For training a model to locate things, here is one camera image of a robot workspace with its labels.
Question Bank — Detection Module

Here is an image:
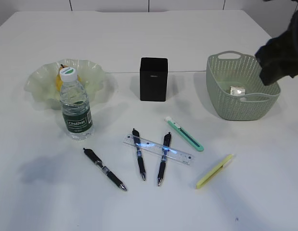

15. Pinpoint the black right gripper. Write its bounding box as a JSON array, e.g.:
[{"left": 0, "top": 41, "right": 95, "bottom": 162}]
[{"left": 255, "top": 10, "right": 298, "bottom": 86}]

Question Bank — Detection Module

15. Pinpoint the yellow green pen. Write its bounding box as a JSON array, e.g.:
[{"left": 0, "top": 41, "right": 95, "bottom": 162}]
[{"left": 194, "top": 154, "right": 236, "bottom": 190}]

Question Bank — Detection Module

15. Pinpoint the green utility knife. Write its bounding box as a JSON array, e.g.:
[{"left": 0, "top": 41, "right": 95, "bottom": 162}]
[{"left": 165, "top": 116, "right": 204, "bottom": 152}]

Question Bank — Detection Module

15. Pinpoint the clear water bottle green label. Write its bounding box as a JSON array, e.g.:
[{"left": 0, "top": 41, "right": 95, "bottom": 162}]
[{"left": 59, "top": 65, "right": 94, "bottom": 140}]

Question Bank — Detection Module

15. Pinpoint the yellow pear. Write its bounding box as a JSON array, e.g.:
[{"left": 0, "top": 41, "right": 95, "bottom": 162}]
[{"left": 56, "top": 64, "right": 81, "bottom": 91}]

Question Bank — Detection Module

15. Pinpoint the green plastic woven basket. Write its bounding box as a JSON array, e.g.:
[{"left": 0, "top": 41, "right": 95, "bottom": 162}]
[{"left": 206, "top": 51, "right": 281, "bottom": 121}]

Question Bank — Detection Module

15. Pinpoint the black square pen holder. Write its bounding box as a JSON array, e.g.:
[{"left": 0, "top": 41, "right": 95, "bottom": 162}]
[{"left": 140, "top": 57, "right": 168, "bottom": 102}]

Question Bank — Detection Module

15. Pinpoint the black pen right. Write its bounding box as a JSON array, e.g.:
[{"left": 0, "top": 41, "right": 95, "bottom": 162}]
[{"left": 157, "top": 132, "right": 171, "bottom": 187}]

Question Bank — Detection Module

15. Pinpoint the black pen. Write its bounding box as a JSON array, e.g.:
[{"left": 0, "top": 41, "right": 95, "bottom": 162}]
[
  {"left": 132, "top": 128, "right": 146, "bottom": 181},
  {"left": 83, "top": 148, "right": 128, "bottom": 192},
  {"left": 157, "top": 132, "right": 171, "bottom": 187}
]

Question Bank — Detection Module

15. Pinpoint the clear plastic ruler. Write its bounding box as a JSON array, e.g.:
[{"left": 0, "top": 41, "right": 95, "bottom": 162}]
[{"left": 123, "top": 134, "right": 194, "bottom": 165}]

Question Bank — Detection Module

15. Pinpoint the black pen middle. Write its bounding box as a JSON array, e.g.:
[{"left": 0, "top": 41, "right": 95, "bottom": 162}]
[{"left": 132, "top": 128, "right": 146, "bottom": 181}]

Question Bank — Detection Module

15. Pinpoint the black pen far left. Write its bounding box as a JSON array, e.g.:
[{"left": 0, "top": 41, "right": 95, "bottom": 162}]
[{"left": 83, "top": 148, "right": 128, "bottom": 192}]

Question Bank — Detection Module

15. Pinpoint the pale green wavy glass plate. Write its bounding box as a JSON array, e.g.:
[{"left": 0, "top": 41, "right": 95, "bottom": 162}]
[{"left": 24, "top": 59, "right": 110, "bottom": 110}]

